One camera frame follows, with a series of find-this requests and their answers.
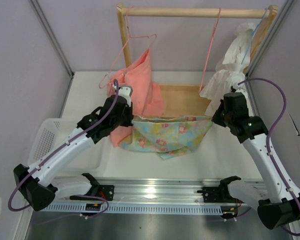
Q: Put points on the salmon pink dress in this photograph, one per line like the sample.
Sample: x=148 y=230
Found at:
x=146 y=95

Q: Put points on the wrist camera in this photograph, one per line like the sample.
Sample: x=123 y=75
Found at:
x=126 y=92
x=237 y=89

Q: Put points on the aluminium corner post right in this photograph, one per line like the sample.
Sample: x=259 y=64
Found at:
x=266 y=31

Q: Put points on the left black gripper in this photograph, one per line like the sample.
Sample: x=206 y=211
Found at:
x=128 y=122

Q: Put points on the blue wire hanger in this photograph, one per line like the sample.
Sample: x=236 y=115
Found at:
x=252 y=36

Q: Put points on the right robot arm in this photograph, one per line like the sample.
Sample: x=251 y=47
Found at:
x=280 y=204

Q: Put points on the perforated cable duct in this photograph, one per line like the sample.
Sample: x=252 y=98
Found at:
x=125 y=208

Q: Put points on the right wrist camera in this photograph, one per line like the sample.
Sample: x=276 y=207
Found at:
x=237 y=89

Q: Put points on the floral pastel skirt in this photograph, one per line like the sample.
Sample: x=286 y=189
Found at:
x=167 y=137

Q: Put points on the aluminium mounting rail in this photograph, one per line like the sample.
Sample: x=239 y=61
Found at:
x=158 y=191

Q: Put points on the wooden clothes rack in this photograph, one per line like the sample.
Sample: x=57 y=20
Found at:
x=181 y=99

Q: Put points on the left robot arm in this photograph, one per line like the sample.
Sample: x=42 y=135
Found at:
x=37 y=182

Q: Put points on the pink hanger with dress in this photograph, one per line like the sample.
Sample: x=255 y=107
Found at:
x=126 y=36

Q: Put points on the aluminium corner post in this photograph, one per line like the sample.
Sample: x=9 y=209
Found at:
x=36 y=7
x=266 y=31

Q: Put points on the pink wire hanger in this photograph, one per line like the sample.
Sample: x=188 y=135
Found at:
x=209 y=49

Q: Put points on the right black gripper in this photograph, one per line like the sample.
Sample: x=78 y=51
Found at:
x=216 y=118

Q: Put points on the aluminium corner post left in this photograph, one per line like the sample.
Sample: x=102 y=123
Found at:
x=36 y=7

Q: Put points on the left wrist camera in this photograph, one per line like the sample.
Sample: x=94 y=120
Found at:
x=126 y=92

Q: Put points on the white ruffled garment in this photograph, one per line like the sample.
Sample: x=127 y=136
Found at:
x=229 y=71

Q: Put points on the white plastic basket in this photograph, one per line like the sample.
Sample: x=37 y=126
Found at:
x=52 y=132

